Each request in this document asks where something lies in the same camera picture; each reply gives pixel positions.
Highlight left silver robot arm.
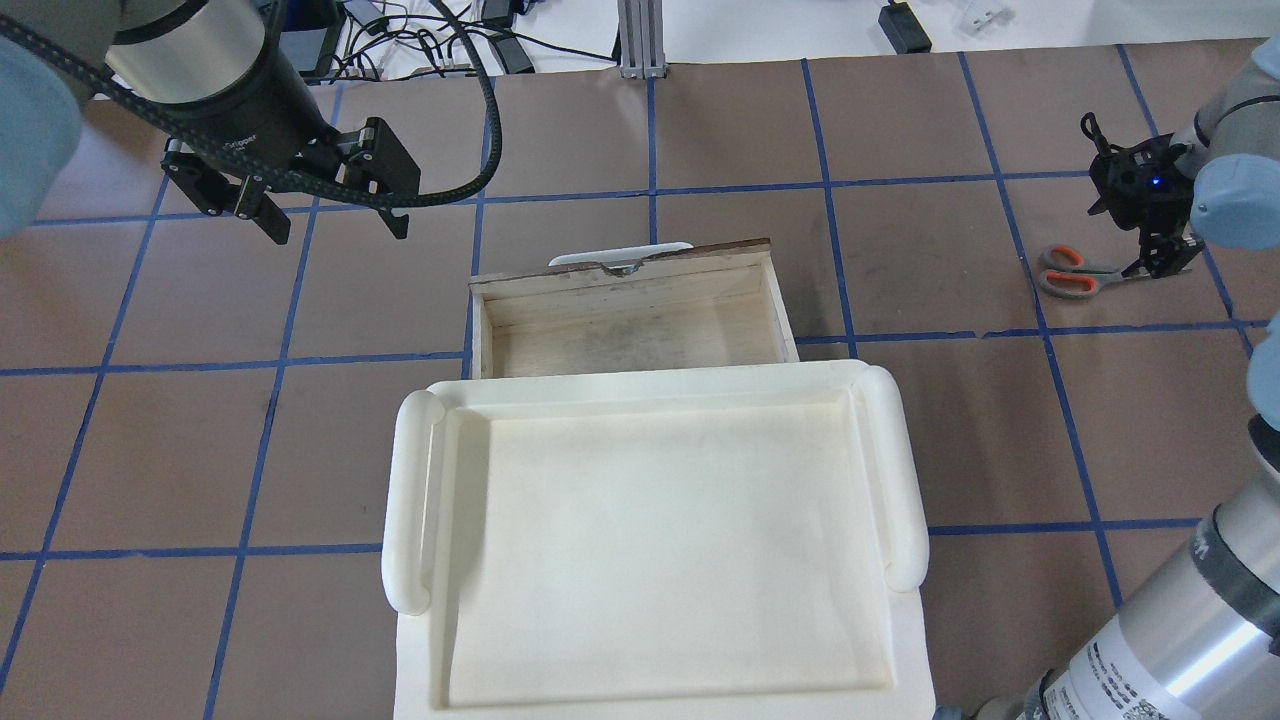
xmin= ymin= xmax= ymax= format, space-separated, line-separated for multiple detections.
xmin=1 ymin=1 xmax=503 ymax=245

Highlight white drawer handle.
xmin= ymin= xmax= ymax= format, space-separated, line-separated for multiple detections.
xmin=548 ymin=242 xmax=694 ymax=274

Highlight black power adapter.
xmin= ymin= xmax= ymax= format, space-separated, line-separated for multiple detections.
xmin=877 ymin=1 xmax=932 ymax=55

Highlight clear plastic parts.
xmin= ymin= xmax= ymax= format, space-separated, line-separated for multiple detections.
xmin=955 ymin=0 xmax=1010 ymax=35

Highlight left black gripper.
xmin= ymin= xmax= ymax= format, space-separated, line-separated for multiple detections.
xmin=163 ymin=117 xmax=421 ymax=245

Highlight aluminium frame post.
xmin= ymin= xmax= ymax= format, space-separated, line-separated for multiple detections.
xmin=617 ymin=0 xmax=669 ymax=79

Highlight white foam tray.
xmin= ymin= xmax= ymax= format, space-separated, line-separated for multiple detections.
xmin=381 ymin=360 xmax=936 ymax=719

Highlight orange grey scissors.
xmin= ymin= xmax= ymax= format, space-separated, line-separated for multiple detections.
xmin=1036 ymin=243 xmax=1151 ymax=300

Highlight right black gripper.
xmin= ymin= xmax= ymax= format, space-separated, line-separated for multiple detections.
xmin=1120 ymin=218 xmax=1204 ymax=281

